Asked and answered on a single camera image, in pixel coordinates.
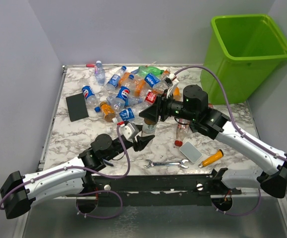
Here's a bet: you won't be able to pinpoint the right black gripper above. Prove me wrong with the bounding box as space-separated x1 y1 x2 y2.
138 90 197 123

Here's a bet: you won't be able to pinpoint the starbucks coffee bottle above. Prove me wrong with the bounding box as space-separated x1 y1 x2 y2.
141 119 157 137

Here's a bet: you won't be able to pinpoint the red label cola bottle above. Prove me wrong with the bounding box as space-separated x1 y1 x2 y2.
174 119 189 147

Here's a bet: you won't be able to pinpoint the small orange juice bottle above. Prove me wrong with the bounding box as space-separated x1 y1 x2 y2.
100 102 115 122

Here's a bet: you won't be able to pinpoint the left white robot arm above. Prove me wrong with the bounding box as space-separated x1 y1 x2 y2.
0 122 154 219

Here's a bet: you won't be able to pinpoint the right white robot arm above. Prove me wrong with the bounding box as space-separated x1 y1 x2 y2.
139 85 287 198

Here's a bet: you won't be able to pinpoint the green plastic bin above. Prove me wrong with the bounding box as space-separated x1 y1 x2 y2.
200 14 287 105

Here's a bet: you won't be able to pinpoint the blue label water bottle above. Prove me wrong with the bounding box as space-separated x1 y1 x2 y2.
112 103 150 123

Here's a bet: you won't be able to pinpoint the blue label bottle back right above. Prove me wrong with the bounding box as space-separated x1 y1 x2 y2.
144 73 170 94

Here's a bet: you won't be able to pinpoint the clear crushed long bottle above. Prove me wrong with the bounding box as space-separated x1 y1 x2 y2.
107 127 117 134

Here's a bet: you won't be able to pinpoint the orange label bottle centre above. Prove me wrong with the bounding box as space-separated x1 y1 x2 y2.
118 72 146 97

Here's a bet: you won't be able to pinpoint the orange label bottle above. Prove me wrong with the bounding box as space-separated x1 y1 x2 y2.
160 68 172 83
118 72 146 97

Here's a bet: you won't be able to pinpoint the pepsi bottle centre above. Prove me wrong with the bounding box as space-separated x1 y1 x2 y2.
112 86 130 113

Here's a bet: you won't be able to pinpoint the pepsi bottle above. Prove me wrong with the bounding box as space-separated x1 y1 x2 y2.
82 85 101 113
112 86 130 113

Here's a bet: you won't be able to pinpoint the green sprite bottle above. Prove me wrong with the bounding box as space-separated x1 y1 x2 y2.
138 66 164 78

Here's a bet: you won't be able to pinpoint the orange label bottle back right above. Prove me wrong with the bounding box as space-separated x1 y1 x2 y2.
160 68 172 83

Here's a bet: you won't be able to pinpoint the silver open-end wrench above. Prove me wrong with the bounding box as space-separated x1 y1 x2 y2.
144 159 189 169

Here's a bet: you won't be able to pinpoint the blue label bottle back left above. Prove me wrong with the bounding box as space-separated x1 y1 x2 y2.
105 66 126 91

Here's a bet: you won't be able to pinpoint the grey rectangular sharpening stone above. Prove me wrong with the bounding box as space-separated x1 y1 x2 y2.
179 142 202 164

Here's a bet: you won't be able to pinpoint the pepsi bottle left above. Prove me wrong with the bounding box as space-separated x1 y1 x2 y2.
82 85 101 113

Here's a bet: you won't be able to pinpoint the small clear bottle back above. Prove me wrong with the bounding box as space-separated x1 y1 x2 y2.
94 60 106 86

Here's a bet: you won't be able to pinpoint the left black foam pad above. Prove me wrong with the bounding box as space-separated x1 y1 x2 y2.
65 93 89 122

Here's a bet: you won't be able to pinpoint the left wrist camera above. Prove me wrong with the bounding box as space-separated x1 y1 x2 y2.
116 121 139 142

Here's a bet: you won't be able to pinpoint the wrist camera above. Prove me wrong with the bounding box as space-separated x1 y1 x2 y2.
116 121 139 142
166 73 179 98

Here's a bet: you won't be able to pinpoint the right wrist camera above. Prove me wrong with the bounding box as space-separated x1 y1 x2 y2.
166 73 179 98

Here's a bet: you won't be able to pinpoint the blue handled pliers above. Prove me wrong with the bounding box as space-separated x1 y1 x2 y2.
103 159 114 167

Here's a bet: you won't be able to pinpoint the black base frame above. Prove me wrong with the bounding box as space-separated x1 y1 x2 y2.
82 172 230 207

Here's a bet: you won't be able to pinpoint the orange screwdriver handle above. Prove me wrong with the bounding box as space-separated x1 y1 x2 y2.
198 149 224 168

